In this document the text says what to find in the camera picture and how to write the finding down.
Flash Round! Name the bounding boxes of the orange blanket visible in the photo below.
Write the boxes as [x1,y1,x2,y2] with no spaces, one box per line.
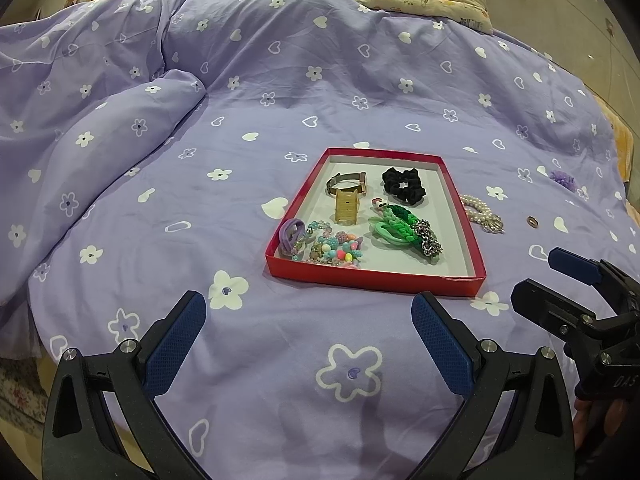
[595,95,638,181]

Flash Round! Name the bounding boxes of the silver metal chain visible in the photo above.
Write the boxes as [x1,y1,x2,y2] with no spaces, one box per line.
[410,219,444,257]

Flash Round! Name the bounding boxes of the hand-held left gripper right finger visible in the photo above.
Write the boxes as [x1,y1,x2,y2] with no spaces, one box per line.
[411,291,576,480]

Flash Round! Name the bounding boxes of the purple floral blanket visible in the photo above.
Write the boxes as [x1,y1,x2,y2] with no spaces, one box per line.
[0,0,631,480]

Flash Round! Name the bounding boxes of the purple hair tie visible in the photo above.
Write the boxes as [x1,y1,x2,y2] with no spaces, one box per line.
[279,217,307,257]

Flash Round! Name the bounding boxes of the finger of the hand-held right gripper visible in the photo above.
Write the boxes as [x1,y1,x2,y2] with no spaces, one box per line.
[547,246,640,311]
[511,279,617,356]

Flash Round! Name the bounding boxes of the colourful bead bracelet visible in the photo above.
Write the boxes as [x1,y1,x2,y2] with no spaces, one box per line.
[292,220,366,268]

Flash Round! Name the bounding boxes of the floral patterned cloth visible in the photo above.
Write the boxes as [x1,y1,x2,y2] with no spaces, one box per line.
[0,355,56,421]

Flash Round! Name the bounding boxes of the light green hair tie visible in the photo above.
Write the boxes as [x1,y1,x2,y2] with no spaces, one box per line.
[369,217,416,249]

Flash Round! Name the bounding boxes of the amber plastic hair claw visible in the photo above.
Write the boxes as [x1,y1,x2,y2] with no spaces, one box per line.
[334,187,362,223]

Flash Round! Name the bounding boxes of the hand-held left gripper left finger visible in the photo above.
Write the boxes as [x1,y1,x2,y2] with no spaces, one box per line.
[41,290,211,480]

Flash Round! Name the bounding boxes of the red shallow cardboard box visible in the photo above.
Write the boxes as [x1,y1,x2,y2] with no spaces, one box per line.
[264,147,487,298]

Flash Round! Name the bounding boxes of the white pearl bracelet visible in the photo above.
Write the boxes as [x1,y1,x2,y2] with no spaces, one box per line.
[459,194,506,235]

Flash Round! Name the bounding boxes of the green braided keychain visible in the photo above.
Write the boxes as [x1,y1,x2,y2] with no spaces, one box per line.
[370,199,426,251]

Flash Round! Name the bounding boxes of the brown bracelet band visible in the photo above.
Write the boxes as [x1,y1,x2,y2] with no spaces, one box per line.
[326,171,369,197]

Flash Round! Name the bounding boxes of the person's right hand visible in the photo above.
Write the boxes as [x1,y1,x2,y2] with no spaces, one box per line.
[574,395,631,443]

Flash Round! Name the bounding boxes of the black fabric scrunchie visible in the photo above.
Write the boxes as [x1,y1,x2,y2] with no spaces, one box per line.
[382,166,427,207]

